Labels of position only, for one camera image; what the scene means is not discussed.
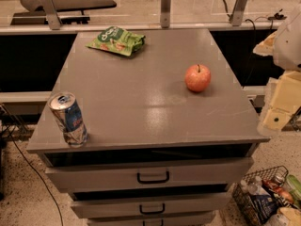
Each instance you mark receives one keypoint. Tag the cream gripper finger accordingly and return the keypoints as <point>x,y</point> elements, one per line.
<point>267,46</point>
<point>282,100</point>

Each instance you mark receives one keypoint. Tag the red apple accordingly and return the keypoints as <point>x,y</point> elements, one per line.
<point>197,78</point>

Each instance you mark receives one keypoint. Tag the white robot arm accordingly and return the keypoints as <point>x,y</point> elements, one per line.
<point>288,43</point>

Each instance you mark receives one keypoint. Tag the redbull can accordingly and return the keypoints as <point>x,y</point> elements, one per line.
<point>69,118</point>

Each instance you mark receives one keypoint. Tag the green bottle in basket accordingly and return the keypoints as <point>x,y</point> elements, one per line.
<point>293,186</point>

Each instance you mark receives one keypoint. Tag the clear water bottle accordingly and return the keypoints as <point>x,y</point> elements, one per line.
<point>253,188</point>

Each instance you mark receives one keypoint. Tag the red snack pack in basket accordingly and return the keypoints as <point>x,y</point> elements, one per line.
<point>279,190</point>

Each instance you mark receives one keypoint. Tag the grey drawer cabinet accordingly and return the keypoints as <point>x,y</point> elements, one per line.
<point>138,109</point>

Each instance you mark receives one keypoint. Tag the green chip bag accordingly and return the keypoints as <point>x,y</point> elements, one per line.
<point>118,41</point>

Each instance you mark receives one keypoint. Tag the right metal bracket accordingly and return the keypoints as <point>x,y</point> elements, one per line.
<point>236,18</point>

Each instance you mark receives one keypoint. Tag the metal bracket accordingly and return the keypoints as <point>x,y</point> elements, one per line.
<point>236,18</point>
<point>51,14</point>
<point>165,13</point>

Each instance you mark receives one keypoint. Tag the top drawer with handle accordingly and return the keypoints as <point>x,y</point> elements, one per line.
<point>90,178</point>

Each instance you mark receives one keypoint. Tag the drawer with handle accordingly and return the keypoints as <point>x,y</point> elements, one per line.
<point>194,219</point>
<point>90,178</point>
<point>151,206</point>

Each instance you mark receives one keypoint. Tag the wire basket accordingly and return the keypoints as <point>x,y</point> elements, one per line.
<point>253,213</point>

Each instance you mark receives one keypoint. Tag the middle metal bracket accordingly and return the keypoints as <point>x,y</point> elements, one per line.
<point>165,13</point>

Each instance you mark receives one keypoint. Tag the middle drawer with handle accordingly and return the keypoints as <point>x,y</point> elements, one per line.
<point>151,206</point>

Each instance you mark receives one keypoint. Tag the bottom drawer with handle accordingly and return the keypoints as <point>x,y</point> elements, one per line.
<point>194,219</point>

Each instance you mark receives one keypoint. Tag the left metal bracket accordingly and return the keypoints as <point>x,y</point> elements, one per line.
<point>51,14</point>

